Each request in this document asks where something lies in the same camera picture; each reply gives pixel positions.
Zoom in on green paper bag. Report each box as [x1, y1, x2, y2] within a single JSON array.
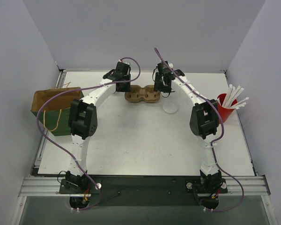
[[31, 83, 84, 136]]

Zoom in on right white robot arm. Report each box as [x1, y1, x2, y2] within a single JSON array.
[[154, 61, 222, 185]]

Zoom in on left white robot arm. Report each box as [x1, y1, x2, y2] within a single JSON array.
[[66, 61, 131, 193]]

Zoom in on brown cardboard cup carrier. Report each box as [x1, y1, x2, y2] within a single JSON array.
[[125, 85, 161, 103]]

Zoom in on red cup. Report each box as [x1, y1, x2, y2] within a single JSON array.
[[217, 93, 235, 123]]

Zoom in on white wrapped straws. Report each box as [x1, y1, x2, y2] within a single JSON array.
[[220, 84, 249, 109]]

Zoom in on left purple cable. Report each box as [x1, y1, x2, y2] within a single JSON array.
[[36, 57, 141, 210]]

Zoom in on purple cable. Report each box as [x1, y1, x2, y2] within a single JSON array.
[[154, 47, 245, 213], [36, 57, 141, 210]]

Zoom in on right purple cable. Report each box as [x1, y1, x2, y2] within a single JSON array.
[[154, 47, 245, 213]]

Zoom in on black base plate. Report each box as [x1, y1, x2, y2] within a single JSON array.
[[59, 175, 228, 209]]

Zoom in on aluminium rail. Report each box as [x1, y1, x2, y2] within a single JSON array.
[[19, 176, 271, 196]]

